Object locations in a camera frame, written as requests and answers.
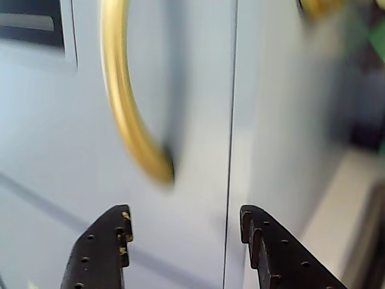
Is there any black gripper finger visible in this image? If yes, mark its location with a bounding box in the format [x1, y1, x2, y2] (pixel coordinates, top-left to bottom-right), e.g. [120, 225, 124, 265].
[59, 204, 135, 289]
[239, 205, 350, 289]

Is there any blue shopping list cabinet door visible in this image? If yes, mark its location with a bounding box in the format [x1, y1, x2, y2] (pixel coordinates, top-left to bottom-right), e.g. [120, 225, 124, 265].
[0, 0, 238, 289]

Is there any long gold door handle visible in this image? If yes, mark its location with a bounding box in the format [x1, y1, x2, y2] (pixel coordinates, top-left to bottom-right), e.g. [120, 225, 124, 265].
[99, 0, 176, 188]

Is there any plain light blue cabinet door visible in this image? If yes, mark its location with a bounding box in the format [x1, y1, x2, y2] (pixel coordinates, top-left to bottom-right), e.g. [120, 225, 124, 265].
[223, 0, 374, 289]

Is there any curved gold cabinet handle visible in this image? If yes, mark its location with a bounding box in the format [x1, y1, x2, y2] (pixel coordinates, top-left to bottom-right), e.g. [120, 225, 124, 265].
[296, 0, 347, 19]

